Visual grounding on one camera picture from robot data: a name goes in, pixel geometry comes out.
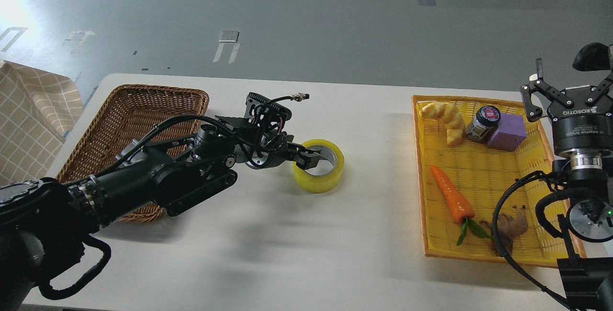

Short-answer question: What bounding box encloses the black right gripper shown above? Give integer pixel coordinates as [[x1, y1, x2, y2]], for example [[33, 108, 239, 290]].
[[521, 58, 613, 158]]

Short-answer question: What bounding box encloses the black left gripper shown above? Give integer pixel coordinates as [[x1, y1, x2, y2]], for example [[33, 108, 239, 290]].
[[242, 141, 321, 171]]

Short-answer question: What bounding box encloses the yellow tape roll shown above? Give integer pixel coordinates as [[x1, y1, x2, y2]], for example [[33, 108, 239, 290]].
[[293, 139, 345, 194]]

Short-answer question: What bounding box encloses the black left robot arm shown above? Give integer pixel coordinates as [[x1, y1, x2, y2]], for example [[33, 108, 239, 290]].
[[0, 92, 322, 311]]

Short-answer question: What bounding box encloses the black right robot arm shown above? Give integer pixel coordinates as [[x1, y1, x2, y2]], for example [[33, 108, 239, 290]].
[[521, 58, 613, 311]]

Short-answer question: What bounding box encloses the black chair part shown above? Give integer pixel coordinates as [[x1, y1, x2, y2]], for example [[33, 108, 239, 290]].
[[573, 42, 612, 72]]

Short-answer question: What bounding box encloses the purple foam block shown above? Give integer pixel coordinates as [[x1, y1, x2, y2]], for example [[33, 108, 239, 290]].
[[487, 113, 527, 152]]

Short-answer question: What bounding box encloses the small dark jar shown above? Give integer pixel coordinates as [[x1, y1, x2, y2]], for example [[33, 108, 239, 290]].
[[465, 105, 501, 142]]

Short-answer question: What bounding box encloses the yellow plastic tray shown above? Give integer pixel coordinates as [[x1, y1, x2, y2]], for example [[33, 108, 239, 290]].
[[412, 95, 568, 269]]

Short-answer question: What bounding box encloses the toy croissant bread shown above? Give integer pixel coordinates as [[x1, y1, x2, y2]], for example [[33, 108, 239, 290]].
[[420, 102, 465, 147]]

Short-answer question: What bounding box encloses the brown toy animal figure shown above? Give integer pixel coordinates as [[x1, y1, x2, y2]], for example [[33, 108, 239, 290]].
[[497, 205, 528, 254]]

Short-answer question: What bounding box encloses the orange toy carrot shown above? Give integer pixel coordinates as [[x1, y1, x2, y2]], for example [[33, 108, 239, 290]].
[[430, 165, 493, 246]]

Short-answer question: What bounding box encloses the brown wicker basket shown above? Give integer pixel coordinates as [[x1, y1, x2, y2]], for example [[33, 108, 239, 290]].
[[56, 84, 208, 232]]

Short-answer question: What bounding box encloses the beige checkered cloth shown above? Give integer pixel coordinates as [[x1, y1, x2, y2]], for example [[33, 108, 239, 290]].
[[0, 60, 83, 185]]

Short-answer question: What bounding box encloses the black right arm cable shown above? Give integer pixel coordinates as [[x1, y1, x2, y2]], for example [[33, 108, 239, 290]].
[[491, 171, 570, 310]]

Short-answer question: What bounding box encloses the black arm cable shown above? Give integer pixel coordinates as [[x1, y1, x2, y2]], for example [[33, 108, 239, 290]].
[[491, 171, 570, 310], [37, 237, 112, 301]]

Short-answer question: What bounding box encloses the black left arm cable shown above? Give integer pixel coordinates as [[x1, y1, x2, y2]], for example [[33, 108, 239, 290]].
[[37, 237, 112, 301]]

